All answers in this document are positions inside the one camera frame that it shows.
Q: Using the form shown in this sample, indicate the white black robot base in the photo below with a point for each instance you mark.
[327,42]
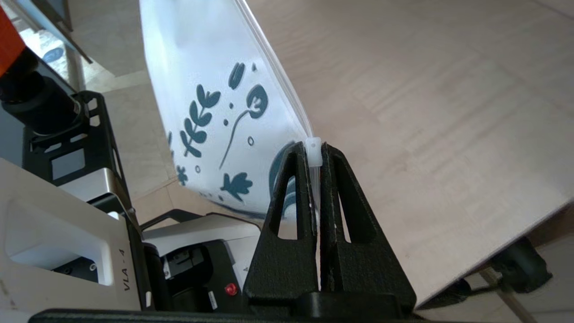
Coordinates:
[89,170]

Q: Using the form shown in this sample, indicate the white leaf-print pouch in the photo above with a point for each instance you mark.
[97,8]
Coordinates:
[224,112]

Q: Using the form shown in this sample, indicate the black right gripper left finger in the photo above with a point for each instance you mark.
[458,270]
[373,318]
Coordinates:
[282,264]

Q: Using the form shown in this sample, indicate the red emergency stop button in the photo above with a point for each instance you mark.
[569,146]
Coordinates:
[231,289]

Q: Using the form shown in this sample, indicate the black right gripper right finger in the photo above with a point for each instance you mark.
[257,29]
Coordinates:
[363,269]

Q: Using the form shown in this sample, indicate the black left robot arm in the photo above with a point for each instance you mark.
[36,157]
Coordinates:
[27,85]

